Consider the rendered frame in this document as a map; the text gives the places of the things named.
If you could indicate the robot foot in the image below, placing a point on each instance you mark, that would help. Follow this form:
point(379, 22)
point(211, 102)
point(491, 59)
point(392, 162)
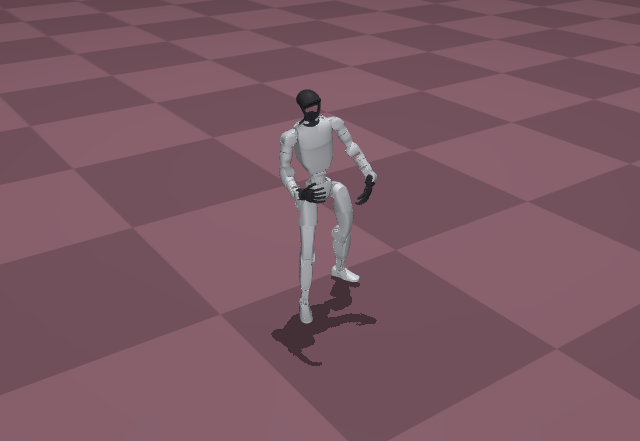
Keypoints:
point(305, 312)
point(345, 274)

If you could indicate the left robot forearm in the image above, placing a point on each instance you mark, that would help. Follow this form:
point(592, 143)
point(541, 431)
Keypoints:
point(364, 167)

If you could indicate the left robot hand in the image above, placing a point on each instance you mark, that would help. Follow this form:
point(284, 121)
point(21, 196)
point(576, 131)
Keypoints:
point(367, 191)

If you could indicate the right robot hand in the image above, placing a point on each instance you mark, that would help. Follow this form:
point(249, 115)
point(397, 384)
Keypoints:
point(308, 194)

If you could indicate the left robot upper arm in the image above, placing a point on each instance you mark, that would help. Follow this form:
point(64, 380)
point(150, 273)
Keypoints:
point(344, 135)

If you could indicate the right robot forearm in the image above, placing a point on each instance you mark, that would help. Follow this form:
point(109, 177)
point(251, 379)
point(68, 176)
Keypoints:
point(289, 183)

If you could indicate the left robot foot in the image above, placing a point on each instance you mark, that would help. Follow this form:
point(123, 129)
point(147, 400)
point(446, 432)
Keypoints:
point(345, 274)

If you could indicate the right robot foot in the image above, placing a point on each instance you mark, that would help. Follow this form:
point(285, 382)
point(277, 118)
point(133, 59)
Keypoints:
point(305, 312)

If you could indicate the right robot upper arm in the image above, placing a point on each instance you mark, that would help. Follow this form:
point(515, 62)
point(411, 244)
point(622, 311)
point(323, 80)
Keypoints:
point(287, 140)

